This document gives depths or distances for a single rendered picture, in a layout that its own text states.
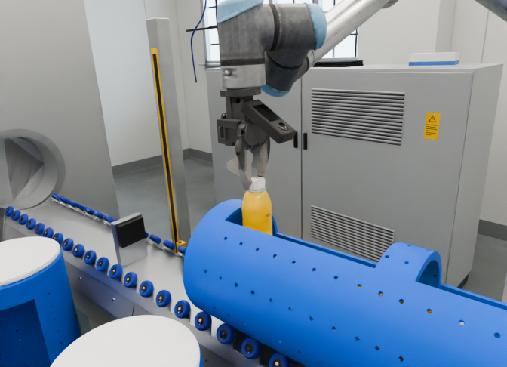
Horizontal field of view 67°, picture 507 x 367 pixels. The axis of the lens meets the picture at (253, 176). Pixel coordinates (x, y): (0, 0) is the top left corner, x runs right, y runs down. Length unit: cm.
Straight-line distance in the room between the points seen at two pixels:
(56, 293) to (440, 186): 193
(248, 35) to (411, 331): 57
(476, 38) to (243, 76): 291
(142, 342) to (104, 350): 7
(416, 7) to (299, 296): 291
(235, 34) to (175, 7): 533
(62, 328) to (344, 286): 91
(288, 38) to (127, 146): 498
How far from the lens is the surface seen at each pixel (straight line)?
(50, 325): 130
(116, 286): 126
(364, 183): 258
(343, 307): 67
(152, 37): 150
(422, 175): 239
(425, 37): 335
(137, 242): 133
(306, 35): 81
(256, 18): 77
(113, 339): 88
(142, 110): 572
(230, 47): 76
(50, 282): 126
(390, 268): 68
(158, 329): 87
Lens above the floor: 157
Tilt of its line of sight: 18 degrees down
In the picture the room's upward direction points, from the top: 3 degrees counter-clockwise
